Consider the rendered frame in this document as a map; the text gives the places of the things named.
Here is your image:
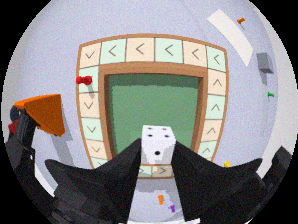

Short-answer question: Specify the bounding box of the green game pawn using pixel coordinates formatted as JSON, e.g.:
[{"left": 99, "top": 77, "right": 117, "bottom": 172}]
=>
[{"left": 267, "top": 91, "right": 274, "bottom": 97}]

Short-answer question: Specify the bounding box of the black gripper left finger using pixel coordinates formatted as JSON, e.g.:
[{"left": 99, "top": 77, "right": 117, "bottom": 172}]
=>
[{"left": 44, "top": 139, "right": 142, "bottom": 224}]

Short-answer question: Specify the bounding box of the red pawn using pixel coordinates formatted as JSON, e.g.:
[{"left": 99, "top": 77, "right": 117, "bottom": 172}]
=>
[{"left": 76, "top": 75, "right": 92, "bottom": 85}]

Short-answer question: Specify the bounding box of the white die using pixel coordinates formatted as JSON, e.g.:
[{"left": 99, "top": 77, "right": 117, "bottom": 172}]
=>
[{"left": 141, "top": 125, "right": 176, "bottom": 165}]

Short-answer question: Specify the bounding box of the white sheet of paper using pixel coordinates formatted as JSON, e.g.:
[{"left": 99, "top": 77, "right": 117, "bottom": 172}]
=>
[{"left": 208, "top": 10, "right": 253, "bottom": 68}]

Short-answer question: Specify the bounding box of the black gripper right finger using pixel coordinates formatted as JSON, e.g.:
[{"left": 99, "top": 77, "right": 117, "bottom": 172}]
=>
[{"left": 170, "top": 140, "right": 262, "bottom": 222}]

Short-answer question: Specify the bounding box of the yellow game pawn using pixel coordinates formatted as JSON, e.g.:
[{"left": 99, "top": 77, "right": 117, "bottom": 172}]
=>
[{"left": 223, "top": 161, "right": 231, "bottom": 168}]

